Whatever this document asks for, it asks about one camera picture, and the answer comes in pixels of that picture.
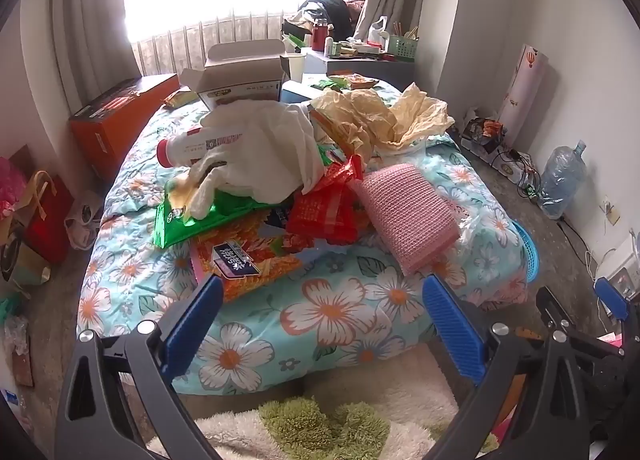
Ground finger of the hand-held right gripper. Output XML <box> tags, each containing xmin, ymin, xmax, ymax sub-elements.
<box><xmin>594</xmin><ymin>277</ymin><xmax>640</xmax><ymax>336</ymax></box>
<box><xmin>536</xmin><ymin>286</ymin><xmax>596</xmax><ymax>341</ymax></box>

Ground white plastic jug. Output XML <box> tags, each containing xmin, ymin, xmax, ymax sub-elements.
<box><xmin>369</xmin><ymin>15</ymin><xmax>390</xmax><ymax>44</ymax></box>

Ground grey side table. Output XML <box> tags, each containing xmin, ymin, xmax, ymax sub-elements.
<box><xmin>302</xmin><ymin>48</ymin><xmax>416</xmax><ymax>88</ymax></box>

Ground large green snack packet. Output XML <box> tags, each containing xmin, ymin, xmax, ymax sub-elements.
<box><xmin>152</xmin><ymin>187</ymin><xmax>271</xmax><ymax>248</ymax></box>

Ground pink bag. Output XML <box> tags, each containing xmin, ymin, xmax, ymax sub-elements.
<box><xmin>0</xmin><ymin>157</ymin><xmax>28</xmax><ymax>201</ymax></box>

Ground white printed board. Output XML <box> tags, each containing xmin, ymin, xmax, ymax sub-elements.
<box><xmin>497</xmin><ymin>44</ymin><xmax>550</xmax><ymax>141</ymax></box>

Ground white cardboard box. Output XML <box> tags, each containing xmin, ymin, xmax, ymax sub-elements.
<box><xmin>180</xmin><ymin>39</ymin><xmax>288</xmax><ymax>111</ymax></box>

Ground white paper cup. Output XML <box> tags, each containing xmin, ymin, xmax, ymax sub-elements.
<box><xmin>279</xmin><ymin>53</ymin><xmax>307</xmax><ymax>84</ymax></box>

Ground red snack packet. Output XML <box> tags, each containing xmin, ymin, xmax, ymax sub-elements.
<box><xmin>286</xmin><ymin>155</ymin><xmax>373</xmax><ymax>243</ymax></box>

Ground brown paper bag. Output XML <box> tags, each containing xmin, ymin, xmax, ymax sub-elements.
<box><xmin>0</xmin><ymin>220</ymin><xmax>51</xmax><ymax>286</ymax></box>

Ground pink knitted cloth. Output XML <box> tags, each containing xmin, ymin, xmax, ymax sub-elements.
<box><xmin>347</xmin><ymin>163</ymin><xmax>461</xmax><ymax>277</ymax></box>

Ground floral blanket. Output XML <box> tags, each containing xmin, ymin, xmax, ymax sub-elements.
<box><xmin>75</xmin><ymin>75</ymin><xmax>531</xmax><ymax>396</ymax></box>

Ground clear water jug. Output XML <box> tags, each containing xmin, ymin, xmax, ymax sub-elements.
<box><xmin>537</xmin><ymin>140</ymin><xmax>588</xmax><ymax>220</ymax></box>

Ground blue plastic basket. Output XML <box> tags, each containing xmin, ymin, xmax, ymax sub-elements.
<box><xmin>510</xmin><ymin>219</ymin><xmax>542</xmax><ymax>286</ymax></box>

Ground yellow-green snack packet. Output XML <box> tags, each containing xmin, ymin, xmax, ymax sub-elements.
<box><xmin>162</xmin><ymin>89</ymin><xmax>198</xmax><ymax>110</ymax></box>

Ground small orange packet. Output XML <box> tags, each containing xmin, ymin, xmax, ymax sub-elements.
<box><xmin>327</xmin><ymin>73</ymin><xmax>381</xmax><ymax>91</ymax></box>

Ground red gift bag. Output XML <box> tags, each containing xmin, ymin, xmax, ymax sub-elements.
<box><xmin>22</xmin><ymin>170</ymin><xmax>76</xmax><ymax>266</ymax></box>

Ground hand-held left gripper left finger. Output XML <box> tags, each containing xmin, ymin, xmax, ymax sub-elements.
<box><xmin>52</xmin><ymin>273</ymin><xmax>226</xmax><ymax>460</ymax></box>

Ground white plastic bag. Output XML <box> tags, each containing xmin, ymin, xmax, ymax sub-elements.
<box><xmin>65</xmin><ymin>190</ymin><xmax>103</xmax><ymax>250</ymax></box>

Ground dark orange snack bag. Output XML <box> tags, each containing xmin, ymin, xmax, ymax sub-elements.
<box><xmin>462</xmin><ymin>116</ymin><xmax>507</xmax><ymax>153</ymax></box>

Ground clear plastic bag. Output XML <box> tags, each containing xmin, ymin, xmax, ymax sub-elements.
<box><xmin>450</xmin><ymin>200</ymin><xmax>488</xmax><ymax>246</ymax></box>

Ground large orange snack packet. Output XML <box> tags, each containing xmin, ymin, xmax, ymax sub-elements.
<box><xmin>190</xmin><ymin>215</ymin><xmax>316</xmax><ymax>303</ymax></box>

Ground metal window railing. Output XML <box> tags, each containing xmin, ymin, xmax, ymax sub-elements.
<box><xmin>132</xmin><ymin>10</ymin><xmax>301</xmax><ymax>78</ymax></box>

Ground white bottle red cap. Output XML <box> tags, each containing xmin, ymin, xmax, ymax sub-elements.
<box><xmin>156</xmin><ymin>125</ymin><xmax>246</xmax><ymax>168</ymax></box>

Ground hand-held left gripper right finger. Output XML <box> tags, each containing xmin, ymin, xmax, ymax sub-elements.
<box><xmin>421</xmin><ymin>274</ymin><xmax>593</xmax><ymax>460</ymax></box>

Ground brown paper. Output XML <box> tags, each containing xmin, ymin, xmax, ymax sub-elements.
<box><xmin>307</xmin><ymin>82</ymin><xmax>456</xmax><ymax>161</ymax></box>

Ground white cloth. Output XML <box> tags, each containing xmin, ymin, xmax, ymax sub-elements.
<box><xmin>167</xmin><ymin>99</ymin><xmax>326</xmax><ymax>218</ymax></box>

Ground red thermos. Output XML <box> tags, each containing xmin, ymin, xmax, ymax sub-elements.
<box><xmin>311</xmin><ymin>18</ymin><xmax>330</xmax><ymax>52</ymax></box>

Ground orange storage box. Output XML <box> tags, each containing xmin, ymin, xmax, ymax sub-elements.
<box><xmin>69</xmin><ymin>73</ymin><xmax>181</xmax><ymax>181</ymax></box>

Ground white and green fluffy rug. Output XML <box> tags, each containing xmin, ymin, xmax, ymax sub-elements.
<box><xmin>147</xmin><ymin>365</ymin><xmax>501</xmax><ymax>460</ymax></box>

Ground small green plastic basket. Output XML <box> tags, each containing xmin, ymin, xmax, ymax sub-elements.
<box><xmin>387</xmin><ymin>33</ymin><xmax>420</xmax><ymax>62</ymax></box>

